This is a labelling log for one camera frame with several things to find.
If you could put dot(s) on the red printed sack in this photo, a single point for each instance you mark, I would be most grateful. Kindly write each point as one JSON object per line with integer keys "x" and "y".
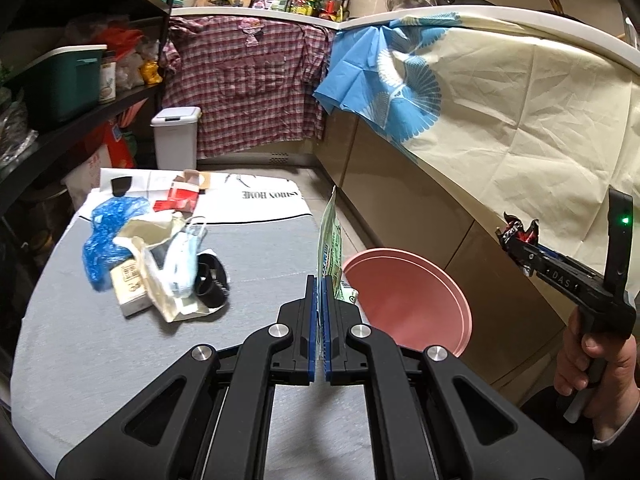
{"x": 112, "y": 147}

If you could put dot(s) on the red plaid shirt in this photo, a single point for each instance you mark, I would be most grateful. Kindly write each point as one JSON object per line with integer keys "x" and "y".
{"x": 240, "y": 85}

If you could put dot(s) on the light blue face mask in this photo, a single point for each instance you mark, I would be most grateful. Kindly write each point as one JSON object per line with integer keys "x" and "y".
{"x": 182, "y": 265}

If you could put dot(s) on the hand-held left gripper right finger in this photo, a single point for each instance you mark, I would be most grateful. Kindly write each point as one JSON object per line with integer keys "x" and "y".
{"x": 329, "y": 310}

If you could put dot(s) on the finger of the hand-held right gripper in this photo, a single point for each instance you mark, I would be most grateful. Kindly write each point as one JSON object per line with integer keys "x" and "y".
{"x": 520, "y": 252}

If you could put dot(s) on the blue plastic bag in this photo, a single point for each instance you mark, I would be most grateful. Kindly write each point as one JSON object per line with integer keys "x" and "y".
{"x": 107, "y": 240}

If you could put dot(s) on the white lidded waste bin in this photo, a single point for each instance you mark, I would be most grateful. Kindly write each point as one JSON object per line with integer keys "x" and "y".
{"x": 175, "y": 137}

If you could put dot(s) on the beige paper bag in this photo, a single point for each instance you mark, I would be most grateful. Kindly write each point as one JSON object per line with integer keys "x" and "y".
{"x": 150, "y": 240}

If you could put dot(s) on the green snack packet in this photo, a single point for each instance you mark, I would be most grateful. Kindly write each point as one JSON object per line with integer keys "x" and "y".
{"x": 330, "y": 245}

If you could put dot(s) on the brown kitchen cabinet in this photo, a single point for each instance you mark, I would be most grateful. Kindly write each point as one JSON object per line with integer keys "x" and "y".
{"x": 390, "y": 195}

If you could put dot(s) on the small cream cardboard box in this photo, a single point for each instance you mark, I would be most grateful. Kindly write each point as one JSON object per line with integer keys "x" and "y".
{"x": 131, "y": 285}

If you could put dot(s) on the red black foil wrapper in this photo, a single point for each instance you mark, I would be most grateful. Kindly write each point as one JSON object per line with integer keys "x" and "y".
{"x": 522, "y": 230}

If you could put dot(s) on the steel bowl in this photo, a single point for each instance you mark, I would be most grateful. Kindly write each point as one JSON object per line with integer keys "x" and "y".
{"x": 407, "y": 0}

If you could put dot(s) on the blue cream printed cloth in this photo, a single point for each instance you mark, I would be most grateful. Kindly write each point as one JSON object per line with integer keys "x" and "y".
{"x": 500, "y": 110}

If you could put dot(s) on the red white torn carton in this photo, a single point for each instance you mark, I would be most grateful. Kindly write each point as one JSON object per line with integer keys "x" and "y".
{"x": 180, "y": 195}

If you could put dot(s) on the white printed sack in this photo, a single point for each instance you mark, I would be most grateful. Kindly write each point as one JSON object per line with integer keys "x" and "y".
{"x": 82, "y": 180}

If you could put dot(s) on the person's right hand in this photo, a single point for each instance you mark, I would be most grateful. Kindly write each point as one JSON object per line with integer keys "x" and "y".
{"x": 615, "y": 375}

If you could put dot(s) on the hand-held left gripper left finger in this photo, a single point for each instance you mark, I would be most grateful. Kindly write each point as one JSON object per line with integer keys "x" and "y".
{"x": 312, "y": 310}

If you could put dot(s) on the person's right forearm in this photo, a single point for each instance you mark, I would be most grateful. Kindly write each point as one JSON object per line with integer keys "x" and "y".
{"x": 575, "y": 445}

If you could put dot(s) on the pink plastic basin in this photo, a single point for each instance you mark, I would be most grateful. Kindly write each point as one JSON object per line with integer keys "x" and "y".
{"x": 405, "y": 300}

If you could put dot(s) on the white labelled jar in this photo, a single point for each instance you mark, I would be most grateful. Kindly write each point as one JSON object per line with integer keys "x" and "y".
{"x": 107, "y": 82}

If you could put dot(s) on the grey white printed tablecloth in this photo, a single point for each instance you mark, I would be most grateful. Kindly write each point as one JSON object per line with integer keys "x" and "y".
{"x": 150, "y": 385}

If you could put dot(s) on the green storage box white lid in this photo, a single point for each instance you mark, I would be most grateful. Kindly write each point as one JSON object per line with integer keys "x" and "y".
{"x": 60, "y": 85}

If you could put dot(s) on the black tape roll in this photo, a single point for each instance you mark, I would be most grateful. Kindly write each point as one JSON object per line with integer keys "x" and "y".
{"x": 212, "y": 280}

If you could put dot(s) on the yellow toy figure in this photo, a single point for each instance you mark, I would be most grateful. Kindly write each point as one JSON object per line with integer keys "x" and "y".
{"x": 150, "y": 72}

